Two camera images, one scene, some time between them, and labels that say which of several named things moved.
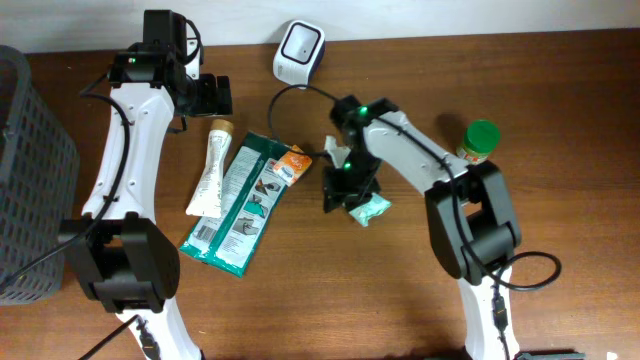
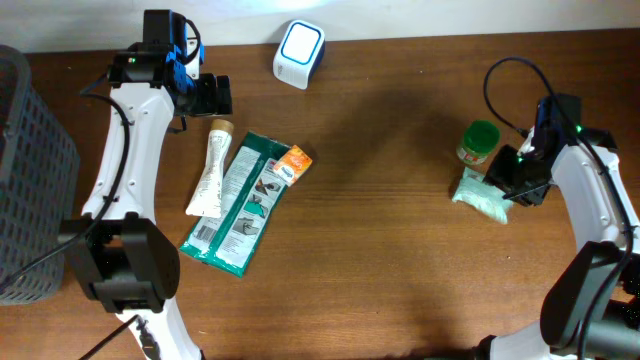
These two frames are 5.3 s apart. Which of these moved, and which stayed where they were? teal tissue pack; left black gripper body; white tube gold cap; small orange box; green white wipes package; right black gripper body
Moved: teal tissue pack; right black gripper body
Stayed: green white wipes package; left black gripper body; small orange box; white tube gold cap
